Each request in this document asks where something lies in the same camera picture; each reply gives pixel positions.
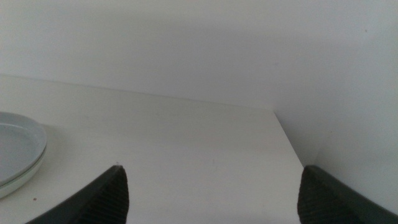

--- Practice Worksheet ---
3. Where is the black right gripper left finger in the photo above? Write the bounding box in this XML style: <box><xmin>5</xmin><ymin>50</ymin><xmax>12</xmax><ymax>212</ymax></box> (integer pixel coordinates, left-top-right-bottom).
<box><xmin>25</xmin><ymin>165</ymin><xmax>130</xmax><ymax>224</ymax></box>

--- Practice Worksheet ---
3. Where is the white shallow bowl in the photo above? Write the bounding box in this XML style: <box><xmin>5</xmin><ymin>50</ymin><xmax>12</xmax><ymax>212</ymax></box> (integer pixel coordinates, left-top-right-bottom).
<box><xmin>0</xmin><ymin>149</ymin><xmax>47</xmax><ymax>200</ymax></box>

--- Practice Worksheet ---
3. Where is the grey-blue shallow bowl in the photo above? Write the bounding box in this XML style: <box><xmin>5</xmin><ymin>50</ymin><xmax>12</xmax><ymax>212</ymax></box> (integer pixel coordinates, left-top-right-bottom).
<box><xmin>0</xmin><ymin>111</ymin><xmax>48</xmax><ymax>185</ymax></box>

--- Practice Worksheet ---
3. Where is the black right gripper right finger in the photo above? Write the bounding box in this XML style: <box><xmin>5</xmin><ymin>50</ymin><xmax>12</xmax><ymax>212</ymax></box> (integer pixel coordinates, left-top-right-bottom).
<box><xmin>297</xmin><ymin>164</ymin><xmax>398</xmax><ymax>224</ymax></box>

